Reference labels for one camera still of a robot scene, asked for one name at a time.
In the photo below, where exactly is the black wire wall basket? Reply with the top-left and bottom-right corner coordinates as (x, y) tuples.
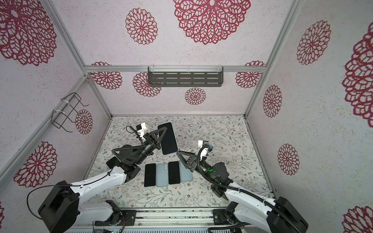
(50, 92), (88, 133)

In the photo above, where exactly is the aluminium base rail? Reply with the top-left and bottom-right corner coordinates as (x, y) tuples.
(64, 206), (296, 231)

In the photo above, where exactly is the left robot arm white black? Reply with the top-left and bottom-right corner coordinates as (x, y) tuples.
(38, 127), (167, 233)

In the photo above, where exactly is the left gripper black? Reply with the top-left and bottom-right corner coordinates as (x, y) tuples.
(135, 127), (168, 166)

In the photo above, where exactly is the light blue phone case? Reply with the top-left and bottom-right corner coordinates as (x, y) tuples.
(179, 161), (193, 183)
(156, 163), (169, 187)

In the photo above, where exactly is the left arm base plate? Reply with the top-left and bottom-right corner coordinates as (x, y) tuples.
(94, 210), (137, 227)

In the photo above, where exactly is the black phone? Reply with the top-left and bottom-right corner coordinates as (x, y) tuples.
(168, 161), (181, 184)
(106, 157), (120, 169)
(157, 122), (178, 155)
(144, 164), (156, 187)

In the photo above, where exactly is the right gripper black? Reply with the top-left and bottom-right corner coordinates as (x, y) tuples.
(180, 151), (217, 185)

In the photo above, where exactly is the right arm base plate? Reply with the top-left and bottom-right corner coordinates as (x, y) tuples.
(212, 209), (237, 225)

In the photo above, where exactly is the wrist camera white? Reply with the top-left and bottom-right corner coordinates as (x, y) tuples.
(136, 122), (149, 140)
(198, 140), (213, 161)

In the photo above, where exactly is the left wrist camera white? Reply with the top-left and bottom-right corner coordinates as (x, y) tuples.
(136, 122), (149, 140)

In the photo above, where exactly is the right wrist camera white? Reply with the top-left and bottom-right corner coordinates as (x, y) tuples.
(198, 140), (213, 161)

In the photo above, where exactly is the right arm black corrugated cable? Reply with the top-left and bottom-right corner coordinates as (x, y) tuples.
(196, 145), (301, 233)

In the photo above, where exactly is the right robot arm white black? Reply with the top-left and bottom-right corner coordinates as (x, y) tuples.
(177, 148), (309, 233)

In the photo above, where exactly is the dark metal wall shelf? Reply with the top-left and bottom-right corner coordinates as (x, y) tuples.
(147, 67), (224, 87)

